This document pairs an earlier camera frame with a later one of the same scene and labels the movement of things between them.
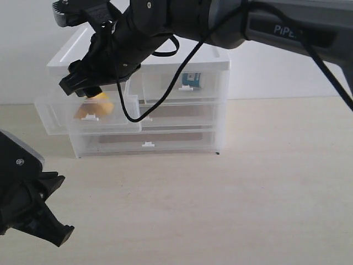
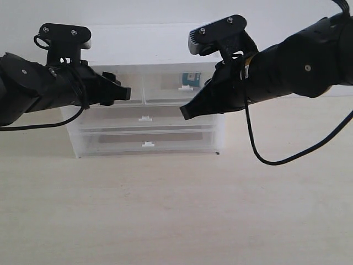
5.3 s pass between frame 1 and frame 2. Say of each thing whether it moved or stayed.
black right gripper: moved
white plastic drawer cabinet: stayed
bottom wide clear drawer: stayed
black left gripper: moved
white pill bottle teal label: stayed
